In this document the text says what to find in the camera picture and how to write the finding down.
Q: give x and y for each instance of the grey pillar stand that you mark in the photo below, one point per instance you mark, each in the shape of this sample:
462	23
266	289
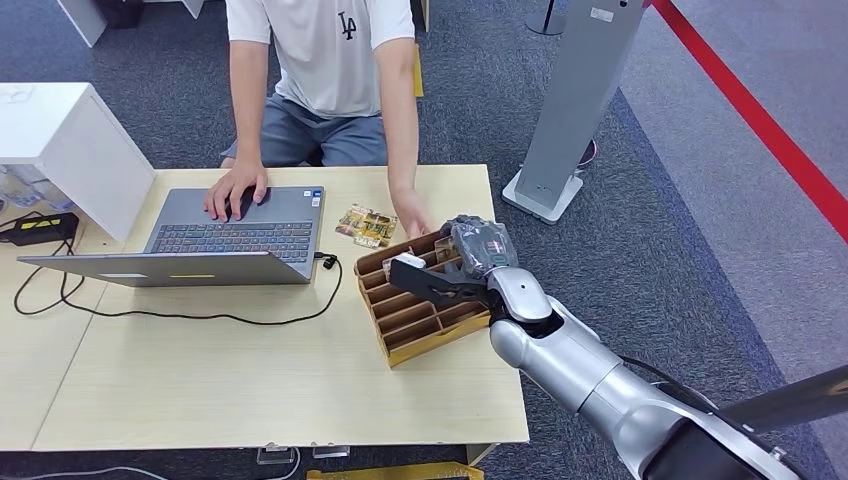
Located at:
576	99

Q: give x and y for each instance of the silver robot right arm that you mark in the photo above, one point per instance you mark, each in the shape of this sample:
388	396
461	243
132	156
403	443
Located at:
576	364

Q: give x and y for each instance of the person's right forearm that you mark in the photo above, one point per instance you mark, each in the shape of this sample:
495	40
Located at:
249	106

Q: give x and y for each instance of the yellow cardboard piece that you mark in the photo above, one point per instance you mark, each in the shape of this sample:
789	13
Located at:
397	473

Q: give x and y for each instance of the person's right hand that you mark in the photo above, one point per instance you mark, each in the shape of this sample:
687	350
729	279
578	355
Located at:
235	185

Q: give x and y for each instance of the brown wooden card holder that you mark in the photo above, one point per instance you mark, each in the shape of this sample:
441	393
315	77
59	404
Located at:
411	324

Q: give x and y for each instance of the white furniture piece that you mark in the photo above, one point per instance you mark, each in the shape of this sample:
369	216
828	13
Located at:
83	20

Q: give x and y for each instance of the dark metal pole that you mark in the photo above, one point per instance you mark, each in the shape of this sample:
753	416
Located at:
795	401

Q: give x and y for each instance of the person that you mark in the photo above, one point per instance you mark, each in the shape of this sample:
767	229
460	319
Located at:
324	60

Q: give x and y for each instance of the person's left hand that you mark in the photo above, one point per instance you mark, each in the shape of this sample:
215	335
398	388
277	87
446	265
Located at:
414	212

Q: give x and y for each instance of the black round stand base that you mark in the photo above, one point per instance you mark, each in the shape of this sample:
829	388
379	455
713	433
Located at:
544	26

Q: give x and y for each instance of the clear acrylic stand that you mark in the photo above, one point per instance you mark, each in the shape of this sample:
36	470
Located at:
275	456
330	452

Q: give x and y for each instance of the grey laptop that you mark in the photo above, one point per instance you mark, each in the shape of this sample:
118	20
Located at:
291	212

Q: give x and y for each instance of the yellow chair part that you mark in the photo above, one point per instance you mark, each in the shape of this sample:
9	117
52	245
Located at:
418	73

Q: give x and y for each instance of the black power adapter yellow label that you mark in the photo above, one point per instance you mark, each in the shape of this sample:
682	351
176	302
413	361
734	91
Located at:
43	227

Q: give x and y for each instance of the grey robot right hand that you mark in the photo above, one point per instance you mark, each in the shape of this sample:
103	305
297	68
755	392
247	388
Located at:
484	245

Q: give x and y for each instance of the white box cabinet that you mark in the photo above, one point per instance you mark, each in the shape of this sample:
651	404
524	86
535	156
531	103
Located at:
86	159

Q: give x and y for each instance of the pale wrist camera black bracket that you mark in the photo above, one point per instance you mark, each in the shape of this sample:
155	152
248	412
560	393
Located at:
424	286

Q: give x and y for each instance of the person's left forearm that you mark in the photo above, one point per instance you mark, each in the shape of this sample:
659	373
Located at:
399	119

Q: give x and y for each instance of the clear plastic container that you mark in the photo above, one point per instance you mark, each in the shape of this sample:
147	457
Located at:
23	192

